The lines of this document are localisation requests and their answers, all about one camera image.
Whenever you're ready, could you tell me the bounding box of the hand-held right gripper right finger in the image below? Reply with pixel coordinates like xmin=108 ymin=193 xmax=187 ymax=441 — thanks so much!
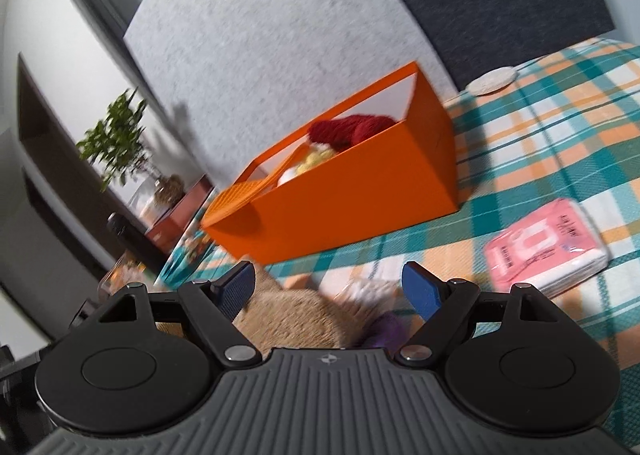
xmin=395 ymin=261 xmax=550 ymax=369

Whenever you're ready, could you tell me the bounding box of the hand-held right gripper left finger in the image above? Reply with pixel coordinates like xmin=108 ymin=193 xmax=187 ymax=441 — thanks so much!
xmin=95 ymin=260 xmax=264 ymax=369

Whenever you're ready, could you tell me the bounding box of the purple fleece cloth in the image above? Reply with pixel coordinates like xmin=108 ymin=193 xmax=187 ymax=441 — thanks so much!
xmin=357 ymin=311 xmax=407 ymax=350

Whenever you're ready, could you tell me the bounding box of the beige woven towel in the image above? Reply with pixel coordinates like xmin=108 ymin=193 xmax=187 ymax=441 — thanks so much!
xmin=155 ymin=265 xmax=368 ymax=352

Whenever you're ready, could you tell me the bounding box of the orange silicone mat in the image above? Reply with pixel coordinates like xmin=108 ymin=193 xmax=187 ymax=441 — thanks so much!
xmin=202 ymin=142 xmax=311 ymax=228

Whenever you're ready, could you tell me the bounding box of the orange storage box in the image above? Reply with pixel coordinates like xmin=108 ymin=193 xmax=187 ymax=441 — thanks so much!
xmin=200 ymin=61 xmax=461 ymax=266

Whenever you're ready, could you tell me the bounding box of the red plush cloth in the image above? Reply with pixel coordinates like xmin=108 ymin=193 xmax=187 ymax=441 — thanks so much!
xmin=306 ymin=114 xmax=400 ymax=153

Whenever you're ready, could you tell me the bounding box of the yellow soft toy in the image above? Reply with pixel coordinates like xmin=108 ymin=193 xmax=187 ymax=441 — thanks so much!
xmin=277 ymin=144 xmax=337 ymax=185

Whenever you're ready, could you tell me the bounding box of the teal folded fabric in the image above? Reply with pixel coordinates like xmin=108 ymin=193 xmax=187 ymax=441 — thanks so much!
xmin=156 ymin=225 xmax=217 ymax=292

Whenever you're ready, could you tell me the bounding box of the clear plastic packet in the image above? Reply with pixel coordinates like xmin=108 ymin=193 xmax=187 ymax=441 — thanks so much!
xmin=336 ymin=276 xmax=396 ymax=321

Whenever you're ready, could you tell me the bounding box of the orange-brown cabinet box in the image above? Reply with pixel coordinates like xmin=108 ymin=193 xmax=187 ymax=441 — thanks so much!
xmin=142 ymin=174 xmax=217 ymax=256

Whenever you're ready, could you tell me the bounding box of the patterned drinking glass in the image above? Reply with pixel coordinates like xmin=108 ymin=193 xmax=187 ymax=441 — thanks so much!
xmin=97 ymin=255 xmax=151 ymax=298

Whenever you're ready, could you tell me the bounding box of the pink tissue packet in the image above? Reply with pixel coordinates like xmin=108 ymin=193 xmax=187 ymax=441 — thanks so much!
xmin=482 ymin=198 xmax=610 ymax=298

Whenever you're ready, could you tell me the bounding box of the black bottle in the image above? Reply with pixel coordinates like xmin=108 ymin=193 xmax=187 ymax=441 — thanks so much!
xmin=106 ymin=212 xmax=143 ymax=261

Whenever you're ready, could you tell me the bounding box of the green plant in glass vase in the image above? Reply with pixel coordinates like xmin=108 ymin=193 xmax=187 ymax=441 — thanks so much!
xmin=76 ymin=88 xmax=186 ymax=208

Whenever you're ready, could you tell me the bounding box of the plaid tablecloth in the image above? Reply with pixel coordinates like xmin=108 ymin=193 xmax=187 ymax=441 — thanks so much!
xmin=160 ymin=38 xmax=640 ymax=441

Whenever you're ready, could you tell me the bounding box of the white round coaster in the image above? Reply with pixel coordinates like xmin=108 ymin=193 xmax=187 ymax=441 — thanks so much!
xmin=467 ymin=66 xmax=518 ymax=97

